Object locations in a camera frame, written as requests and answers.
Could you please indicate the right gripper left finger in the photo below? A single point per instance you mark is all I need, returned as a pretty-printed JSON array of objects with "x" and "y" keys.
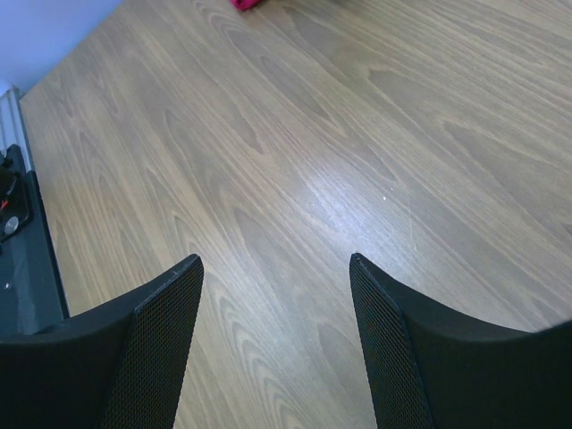
[{"x": 119, "y": 365}]

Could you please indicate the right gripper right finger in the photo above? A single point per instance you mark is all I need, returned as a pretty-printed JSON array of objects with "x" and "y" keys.
[{"x": 431, "y": 366}]

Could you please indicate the folded pink t shirt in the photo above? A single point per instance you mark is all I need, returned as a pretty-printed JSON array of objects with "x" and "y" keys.
[{"x": 245, "y": 5}]

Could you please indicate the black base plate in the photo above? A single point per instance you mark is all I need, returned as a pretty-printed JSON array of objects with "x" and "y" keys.
[{"x": 32, "y": 295}]

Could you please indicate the aluminium frame rail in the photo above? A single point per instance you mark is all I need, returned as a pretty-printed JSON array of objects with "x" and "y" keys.
[{"x": 13, "y": 130}]

